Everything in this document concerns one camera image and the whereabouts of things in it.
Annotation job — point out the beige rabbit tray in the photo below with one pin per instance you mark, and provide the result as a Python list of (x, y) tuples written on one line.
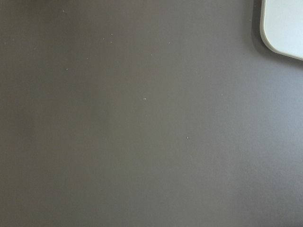
[(281, 27)]

